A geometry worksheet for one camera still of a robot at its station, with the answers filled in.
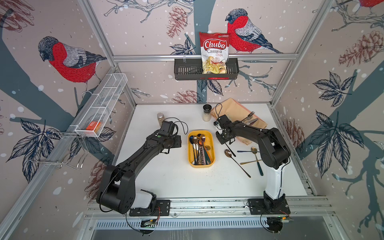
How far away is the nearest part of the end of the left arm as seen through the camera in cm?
64

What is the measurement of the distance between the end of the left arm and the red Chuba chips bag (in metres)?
0.41

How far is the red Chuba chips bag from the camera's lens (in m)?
0.83
